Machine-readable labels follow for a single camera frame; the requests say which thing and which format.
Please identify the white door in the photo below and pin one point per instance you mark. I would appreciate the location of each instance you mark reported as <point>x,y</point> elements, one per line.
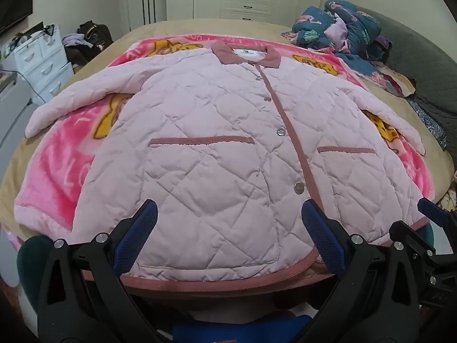
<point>134,3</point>

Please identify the grey quilted headboard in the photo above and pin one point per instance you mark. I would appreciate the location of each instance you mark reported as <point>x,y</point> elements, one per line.
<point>428,68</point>

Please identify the bed with beige sheet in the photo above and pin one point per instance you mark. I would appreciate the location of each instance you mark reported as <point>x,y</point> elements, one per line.
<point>171,26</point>

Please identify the black television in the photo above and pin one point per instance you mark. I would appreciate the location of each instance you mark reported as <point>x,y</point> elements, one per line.
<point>14,0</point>

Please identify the pink quilted jacket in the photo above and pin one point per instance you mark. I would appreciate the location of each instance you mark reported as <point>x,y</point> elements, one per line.
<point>214,150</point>

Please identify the lavender clothing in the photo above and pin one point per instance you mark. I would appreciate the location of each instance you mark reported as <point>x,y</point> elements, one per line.
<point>76,40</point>

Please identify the dark bag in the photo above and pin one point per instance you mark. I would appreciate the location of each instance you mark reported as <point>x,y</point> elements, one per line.
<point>96,34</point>

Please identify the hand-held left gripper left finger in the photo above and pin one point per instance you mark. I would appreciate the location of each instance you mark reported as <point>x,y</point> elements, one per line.
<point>137,228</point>

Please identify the dark striped cloth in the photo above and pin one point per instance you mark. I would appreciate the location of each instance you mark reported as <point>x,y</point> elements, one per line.
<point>381,48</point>

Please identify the pink printed blanket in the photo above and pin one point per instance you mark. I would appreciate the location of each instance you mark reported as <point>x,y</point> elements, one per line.
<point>64,157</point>

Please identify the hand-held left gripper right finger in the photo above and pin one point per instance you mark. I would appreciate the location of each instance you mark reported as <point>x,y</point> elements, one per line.
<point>321,235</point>

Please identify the dark brown clothes pile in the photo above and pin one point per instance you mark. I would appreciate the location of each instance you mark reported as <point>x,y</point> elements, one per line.
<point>80,55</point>

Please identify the blue patterned cloth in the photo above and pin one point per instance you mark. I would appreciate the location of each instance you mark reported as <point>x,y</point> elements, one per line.
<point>432,125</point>

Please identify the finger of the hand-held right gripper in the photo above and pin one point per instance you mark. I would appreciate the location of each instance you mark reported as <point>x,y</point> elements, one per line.
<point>430,207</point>
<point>410,233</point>

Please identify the blue floral quilt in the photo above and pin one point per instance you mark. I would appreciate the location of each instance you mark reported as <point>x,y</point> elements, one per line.
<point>321,25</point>

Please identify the white drawer cabinet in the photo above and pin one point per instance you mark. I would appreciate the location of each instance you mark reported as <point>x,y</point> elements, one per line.
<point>46,64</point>

